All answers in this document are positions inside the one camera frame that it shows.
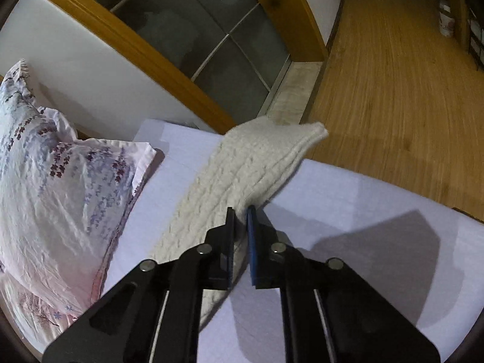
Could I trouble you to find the beige cable knit sweater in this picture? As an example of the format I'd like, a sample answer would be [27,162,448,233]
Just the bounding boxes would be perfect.
[148,116,329,328]

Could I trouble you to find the lavender bed sheet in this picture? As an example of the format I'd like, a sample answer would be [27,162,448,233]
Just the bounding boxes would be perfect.
[105,120,483,362]

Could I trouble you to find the wooden framed glass door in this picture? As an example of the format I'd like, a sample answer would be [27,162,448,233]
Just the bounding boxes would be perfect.
[48,0,327,133]

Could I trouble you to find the pink floral pillow right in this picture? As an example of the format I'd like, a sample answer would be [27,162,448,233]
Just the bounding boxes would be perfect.
[1,61,158,349]

